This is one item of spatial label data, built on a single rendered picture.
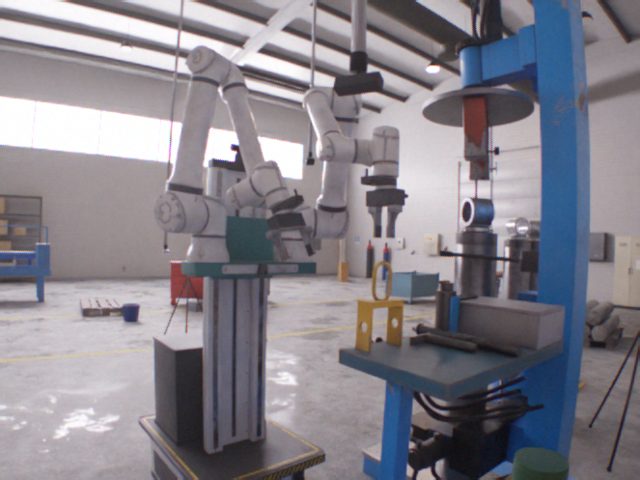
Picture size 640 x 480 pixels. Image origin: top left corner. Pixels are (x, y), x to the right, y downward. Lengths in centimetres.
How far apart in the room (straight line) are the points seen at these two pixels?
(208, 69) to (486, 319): 140
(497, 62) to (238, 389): 211
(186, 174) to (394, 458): 122
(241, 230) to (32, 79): 1327
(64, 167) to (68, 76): 293
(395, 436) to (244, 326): 115
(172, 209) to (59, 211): 1261
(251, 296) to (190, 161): 83
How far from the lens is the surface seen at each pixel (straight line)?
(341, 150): 140
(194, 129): 167
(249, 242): 204
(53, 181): 1424
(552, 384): 199
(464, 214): 224
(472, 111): 207
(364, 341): 131
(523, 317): 152
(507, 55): 226
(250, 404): 230
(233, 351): 217
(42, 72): 1501
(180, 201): 163
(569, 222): 190
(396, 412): 124
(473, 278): 211
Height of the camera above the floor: 139
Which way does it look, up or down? 1 degrees down
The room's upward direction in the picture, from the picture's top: 2 degrees clockwise
